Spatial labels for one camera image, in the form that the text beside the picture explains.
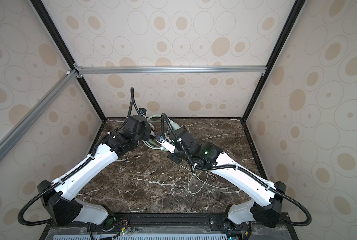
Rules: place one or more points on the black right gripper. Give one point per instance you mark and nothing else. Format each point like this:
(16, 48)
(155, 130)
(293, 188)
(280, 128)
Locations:
(172, 158)

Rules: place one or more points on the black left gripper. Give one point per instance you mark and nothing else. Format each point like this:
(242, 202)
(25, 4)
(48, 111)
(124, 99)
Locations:
(148, 129)

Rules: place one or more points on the mint green headphones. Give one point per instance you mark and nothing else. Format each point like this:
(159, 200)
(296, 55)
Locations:
(160, 124)

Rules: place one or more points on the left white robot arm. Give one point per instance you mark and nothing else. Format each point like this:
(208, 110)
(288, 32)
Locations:
(59, 197)

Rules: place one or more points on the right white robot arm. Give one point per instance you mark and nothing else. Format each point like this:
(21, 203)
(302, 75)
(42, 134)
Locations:
(266, 200)

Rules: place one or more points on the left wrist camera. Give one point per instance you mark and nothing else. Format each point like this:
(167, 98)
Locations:
(142, 112)

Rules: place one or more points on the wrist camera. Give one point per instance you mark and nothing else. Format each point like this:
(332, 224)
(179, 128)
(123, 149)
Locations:
(164, 144)
(142, 112)

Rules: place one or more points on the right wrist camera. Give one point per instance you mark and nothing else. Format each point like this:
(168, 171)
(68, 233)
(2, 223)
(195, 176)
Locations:
(164, 144)

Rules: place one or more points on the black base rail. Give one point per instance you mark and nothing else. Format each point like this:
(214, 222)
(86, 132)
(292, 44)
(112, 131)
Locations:
(170, 226)

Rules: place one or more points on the silver aluminium rail back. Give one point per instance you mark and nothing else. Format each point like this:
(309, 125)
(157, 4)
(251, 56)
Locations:
(172, 70)

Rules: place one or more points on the silver aluminium rail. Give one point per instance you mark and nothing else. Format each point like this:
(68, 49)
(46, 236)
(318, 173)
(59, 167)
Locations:
(172, 70)
(18, 131)

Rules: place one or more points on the black vertical frame post left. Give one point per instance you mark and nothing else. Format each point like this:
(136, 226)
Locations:
(44, 16)

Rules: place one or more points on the black vertical frame post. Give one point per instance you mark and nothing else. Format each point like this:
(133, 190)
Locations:
(284, 34)
(44, 16)

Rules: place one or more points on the silver aluminium rail left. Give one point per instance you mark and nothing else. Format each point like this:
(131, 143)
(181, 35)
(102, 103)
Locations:
(18, 131)

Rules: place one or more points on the black vertical frame post right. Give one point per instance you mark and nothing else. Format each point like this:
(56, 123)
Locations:
(284, 34)

